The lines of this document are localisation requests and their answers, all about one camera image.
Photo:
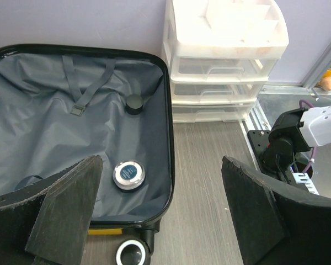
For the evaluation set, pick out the aluminium rail frame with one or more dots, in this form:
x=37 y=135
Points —
x=277 y=98

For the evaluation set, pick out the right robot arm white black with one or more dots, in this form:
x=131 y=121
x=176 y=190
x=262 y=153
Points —
x=297 y=131

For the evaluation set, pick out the yellow cartoon hard-shell suitcase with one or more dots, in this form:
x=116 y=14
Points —
x=60 y=104

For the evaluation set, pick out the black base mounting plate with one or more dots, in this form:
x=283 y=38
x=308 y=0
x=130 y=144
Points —
x=259 y=141

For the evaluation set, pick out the white compartment organizer tray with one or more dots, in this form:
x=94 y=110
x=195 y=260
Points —
x=219 y=56

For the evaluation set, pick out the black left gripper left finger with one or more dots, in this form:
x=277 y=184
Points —
x=47 y=222

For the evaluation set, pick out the white blue round tin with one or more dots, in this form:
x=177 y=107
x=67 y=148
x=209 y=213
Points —
x=129 y=175

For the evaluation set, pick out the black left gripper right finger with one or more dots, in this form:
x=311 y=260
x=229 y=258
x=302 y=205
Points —
x=276 y=223

